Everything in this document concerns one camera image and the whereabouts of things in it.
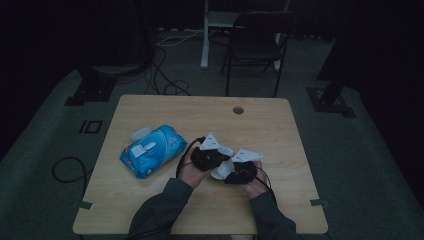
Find blue wet wipes pack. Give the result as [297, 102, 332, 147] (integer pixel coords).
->
[119, 124, 188, 180]

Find white floor cable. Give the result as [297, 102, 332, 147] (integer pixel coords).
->
[155, 28, 205, 48]

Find hand-held gripper cable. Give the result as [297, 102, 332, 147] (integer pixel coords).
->
[175, 135, 207, 180]
[239, 164, 278, 207]

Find grey tape piece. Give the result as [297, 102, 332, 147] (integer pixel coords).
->
[309, 198, 330, 208]

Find left hand-held gripper cable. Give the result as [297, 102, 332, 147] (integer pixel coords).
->
[175, 135, 207, 180]

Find black folding chair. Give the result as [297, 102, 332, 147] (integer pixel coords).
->
[220, 11, 302, 98]

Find right hand-held gripper cable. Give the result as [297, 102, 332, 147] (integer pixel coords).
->
[239, 164, 278, 207]

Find black stand base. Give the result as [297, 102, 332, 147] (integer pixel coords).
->
[64, 64, 118, 107]
[305, 0, 357, 119]

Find white wet wipe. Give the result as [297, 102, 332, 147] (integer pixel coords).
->
[210, 144, 237, 181]

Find black tangled floor cables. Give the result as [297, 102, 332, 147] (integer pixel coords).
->
[143, 44, 192, 97]

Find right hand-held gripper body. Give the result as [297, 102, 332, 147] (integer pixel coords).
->
[222, 148, 265, 186]

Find person's left hand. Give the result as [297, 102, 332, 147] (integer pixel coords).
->
[177, 146, 214, 190]

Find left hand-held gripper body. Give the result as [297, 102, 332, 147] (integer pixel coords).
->
[190, 132, 224, 173]

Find person's right hand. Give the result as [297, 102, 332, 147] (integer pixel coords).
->
[240, 160, 273, 200]

